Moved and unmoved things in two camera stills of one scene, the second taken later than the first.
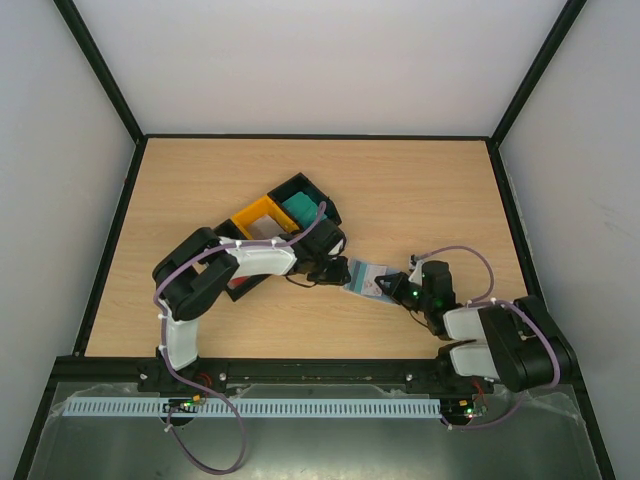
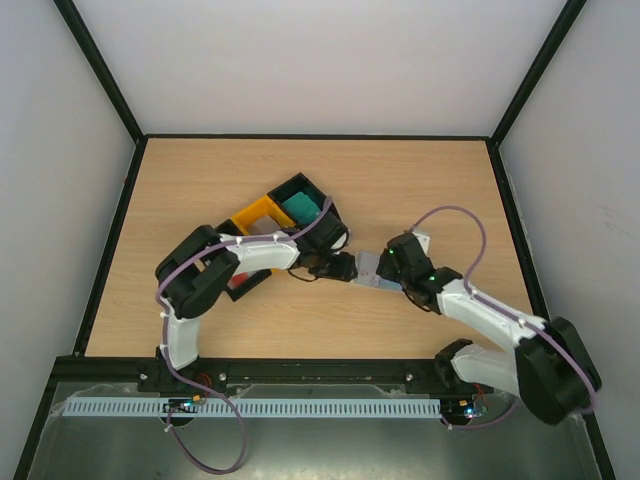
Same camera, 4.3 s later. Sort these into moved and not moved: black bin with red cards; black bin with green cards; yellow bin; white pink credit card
Moved: white pink credit card
Not moved: black bin with green cards; yellow bin; black bin with red cards
